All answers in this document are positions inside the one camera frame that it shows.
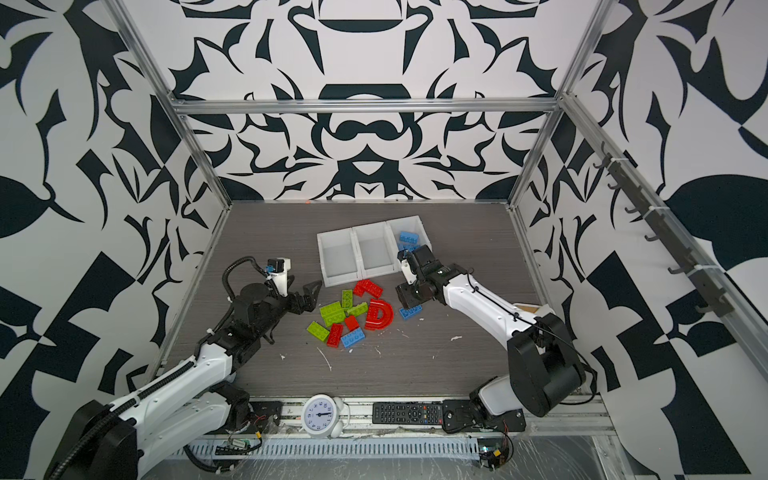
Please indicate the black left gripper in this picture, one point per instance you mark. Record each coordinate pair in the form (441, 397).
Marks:
(306, 302)

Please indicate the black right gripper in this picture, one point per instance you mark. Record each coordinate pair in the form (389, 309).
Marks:
(405, 295)

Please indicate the blue lego brick underside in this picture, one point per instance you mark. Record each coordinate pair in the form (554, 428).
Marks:
(407, 313)

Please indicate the red D-shaped lego piece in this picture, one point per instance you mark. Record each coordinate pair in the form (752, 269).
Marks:
(379, 315)

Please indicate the blue lego brick long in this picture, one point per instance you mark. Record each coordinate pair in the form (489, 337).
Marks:
(409, 246)

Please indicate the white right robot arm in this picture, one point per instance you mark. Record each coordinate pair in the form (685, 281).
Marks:
(544, 367)

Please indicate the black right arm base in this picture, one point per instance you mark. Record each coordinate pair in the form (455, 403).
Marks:
(470, 415)

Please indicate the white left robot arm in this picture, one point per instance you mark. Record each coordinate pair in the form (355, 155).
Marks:
(127, 437)

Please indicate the large green lego plate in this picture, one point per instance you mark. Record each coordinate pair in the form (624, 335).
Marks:
(332, 314)

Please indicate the green long lego brick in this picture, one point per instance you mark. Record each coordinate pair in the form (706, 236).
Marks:
(347, 299)

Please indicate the green lego brick lower left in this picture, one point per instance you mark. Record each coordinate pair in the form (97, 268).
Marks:
(318, 331)

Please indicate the white left storage bin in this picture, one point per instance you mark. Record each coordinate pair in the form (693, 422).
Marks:
(338, 253)

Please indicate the white storage bin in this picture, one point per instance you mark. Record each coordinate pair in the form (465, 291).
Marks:
(377, 249)
(338, 253)
(411, 224)

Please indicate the red lego brick lower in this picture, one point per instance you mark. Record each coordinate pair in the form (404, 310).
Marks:
(335, 335)

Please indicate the long red lego brick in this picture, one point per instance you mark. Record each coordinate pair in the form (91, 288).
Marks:
(361, 288)

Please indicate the green slanted lego brick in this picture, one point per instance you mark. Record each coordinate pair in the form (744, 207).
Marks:
(358, 310)

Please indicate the small red lego brick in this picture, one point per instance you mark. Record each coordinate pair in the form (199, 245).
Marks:
(352, 324)

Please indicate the white middle storage bin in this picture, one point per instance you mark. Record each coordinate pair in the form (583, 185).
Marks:
(377, 249)

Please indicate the white right storage bin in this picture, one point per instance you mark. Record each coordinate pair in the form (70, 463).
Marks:
(411, 224)

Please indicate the black remote control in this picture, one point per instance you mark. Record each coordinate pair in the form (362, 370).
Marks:
(407, 413)

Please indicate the white analog clock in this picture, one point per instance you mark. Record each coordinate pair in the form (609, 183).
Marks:
(320, 415)

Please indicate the electronics board left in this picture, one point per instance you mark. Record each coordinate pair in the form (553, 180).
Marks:
(239, 447)

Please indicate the electronics board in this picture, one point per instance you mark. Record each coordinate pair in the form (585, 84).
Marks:
(239, 447)
(493, 456)

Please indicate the electronics board right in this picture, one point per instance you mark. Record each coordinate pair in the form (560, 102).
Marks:
(493, 456)

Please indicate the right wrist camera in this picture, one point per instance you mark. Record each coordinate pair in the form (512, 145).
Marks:
(417, 263)

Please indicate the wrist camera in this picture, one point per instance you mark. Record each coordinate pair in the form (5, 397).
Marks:
(417, 263)
(277, 271)

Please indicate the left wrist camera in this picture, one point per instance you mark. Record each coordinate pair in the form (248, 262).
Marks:
(277, 271)

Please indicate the white perforated cable tray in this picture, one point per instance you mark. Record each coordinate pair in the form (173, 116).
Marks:
(459, 448)

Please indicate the aluminium frame crossbar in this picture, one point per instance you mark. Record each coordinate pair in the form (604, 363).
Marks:
(189, 107)

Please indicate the black hook rail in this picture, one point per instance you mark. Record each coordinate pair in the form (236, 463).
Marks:
(689, 258)

